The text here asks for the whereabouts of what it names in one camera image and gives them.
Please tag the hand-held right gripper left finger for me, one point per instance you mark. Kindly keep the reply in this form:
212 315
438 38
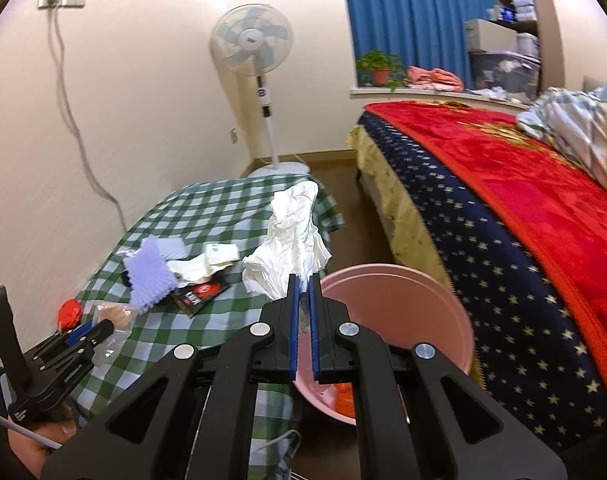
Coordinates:
294 330

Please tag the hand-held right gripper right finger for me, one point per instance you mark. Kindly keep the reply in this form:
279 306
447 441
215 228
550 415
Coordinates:
314 330

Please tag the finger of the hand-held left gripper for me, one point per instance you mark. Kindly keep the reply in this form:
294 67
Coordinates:
95 336
77 336

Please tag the clear plastic bag with bread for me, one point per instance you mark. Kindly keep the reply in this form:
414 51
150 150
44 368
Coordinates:
118 320

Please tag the bubble wrap sheet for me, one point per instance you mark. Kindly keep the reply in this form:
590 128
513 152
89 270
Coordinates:
151 275

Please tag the pink plastic bucket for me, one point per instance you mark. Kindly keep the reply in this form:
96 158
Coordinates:
398 300

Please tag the white tissue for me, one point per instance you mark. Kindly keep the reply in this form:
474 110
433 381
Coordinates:
288 240

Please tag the white printed paper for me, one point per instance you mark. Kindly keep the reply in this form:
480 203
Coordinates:
203 262

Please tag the person's left hand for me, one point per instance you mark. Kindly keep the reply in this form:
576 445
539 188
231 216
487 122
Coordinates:
50 426

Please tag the red crumpled wrapper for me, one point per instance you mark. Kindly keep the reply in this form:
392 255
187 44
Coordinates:
69 314

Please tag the orange wrapper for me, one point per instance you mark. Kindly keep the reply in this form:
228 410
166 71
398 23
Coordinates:
344 400

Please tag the black packet with red label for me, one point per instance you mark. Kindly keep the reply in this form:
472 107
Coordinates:
201 296

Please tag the green checked tablecloth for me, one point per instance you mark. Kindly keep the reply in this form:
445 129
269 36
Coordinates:
218 210

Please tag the yellow star bed sheet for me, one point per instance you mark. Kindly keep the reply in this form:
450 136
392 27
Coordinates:
408 215

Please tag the navy star blanket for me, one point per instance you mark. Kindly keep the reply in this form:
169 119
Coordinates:
513 300

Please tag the red floral blanket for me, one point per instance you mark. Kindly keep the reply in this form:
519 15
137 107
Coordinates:
523 180

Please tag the white windowsill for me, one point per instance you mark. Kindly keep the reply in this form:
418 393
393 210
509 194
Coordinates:
433 93

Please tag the potted green plant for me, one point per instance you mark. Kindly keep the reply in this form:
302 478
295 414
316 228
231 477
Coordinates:
381 67

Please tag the pink folded cloth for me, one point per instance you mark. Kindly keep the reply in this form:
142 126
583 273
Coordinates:
433 77

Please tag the white standing fan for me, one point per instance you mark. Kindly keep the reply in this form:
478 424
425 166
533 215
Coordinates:
251 35

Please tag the clear plastic storage box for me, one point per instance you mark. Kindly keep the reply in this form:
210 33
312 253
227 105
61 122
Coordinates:
503 75

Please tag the blue curtain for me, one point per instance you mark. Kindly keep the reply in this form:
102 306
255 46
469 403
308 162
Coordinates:
413 15

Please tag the blue plaid quilt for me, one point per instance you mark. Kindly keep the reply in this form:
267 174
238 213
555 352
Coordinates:
578 120

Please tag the cardboard box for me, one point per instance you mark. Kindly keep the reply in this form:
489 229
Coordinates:
488 35

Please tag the wooden shelf unit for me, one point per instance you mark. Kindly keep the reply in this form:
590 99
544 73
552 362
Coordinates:
546 10

